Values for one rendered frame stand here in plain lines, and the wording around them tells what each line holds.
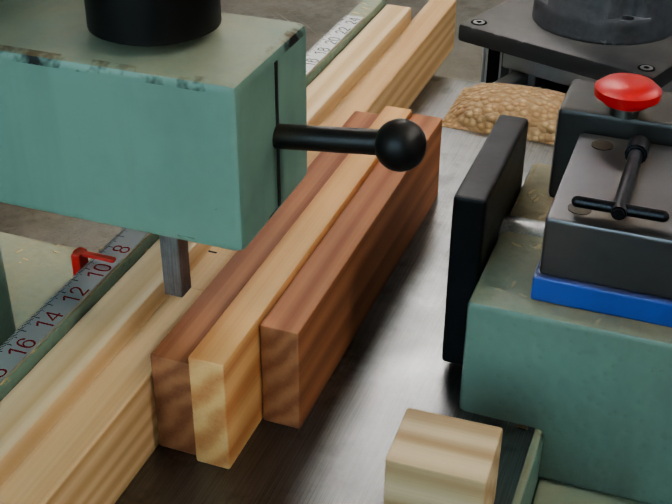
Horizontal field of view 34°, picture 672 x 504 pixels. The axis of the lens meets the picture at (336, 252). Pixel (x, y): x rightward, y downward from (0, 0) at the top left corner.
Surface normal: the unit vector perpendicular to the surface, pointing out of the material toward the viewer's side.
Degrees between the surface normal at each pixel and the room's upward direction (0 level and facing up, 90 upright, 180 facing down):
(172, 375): 90
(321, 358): 90
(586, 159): 0
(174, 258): 90
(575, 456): 90
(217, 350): 0
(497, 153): 0
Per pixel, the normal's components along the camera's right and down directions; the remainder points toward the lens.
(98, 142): -0.35, 0.50
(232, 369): 0.94, 0.19
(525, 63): -0.64, 0.40
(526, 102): -0.07, -0.71
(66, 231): 0.00, -0.85
